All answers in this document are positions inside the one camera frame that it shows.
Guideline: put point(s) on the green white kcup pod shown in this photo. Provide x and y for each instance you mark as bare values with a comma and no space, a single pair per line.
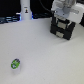
15,63

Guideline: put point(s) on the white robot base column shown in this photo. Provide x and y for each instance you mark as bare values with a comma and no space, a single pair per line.
26,13

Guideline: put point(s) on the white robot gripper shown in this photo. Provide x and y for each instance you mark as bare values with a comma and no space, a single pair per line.
67,9

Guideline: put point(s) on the black kcup holder drawer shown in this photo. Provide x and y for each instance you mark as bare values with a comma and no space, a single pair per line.
62,28

